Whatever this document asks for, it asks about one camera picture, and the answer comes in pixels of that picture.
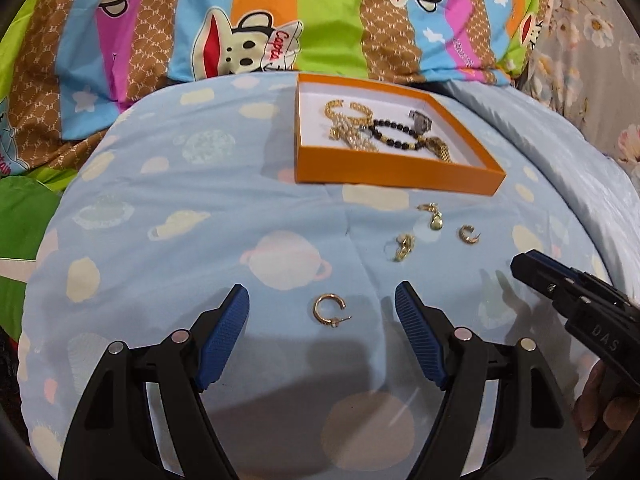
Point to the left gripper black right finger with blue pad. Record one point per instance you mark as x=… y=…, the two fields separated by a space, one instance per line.
x=532 y=435

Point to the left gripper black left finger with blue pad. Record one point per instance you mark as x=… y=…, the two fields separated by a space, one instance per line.
x=141 y=415

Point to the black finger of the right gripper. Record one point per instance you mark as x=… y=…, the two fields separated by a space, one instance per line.
x=601 y=317

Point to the gold hoop earring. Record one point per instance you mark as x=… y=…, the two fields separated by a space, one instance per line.
x=330 y=310
x=467 y=234

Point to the gold chain shell earring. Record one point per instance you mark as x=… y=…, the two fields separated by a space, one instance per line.
x=399 y=249

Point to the orange jewelry box tray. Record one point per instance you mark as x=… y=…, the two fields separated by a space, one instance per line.
x=354 y=131

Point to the person's right hand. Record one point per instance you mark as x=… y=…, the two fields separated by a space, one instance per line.
x=603 y=413

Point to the gold disc drop earring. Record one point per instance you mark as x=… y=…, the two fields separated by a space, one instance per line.
x=437 y=222

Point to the light blue planet bedsheet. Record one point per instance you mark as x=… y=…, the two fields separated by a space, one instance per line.
x=192 y=191

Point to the grey floral bedsheet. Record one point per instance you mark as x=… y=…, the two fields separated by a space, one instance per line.
x=585 y=67

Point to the colorful monkey print quilt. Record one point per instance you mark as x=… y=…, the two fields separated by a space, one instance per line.
x=71 y=68

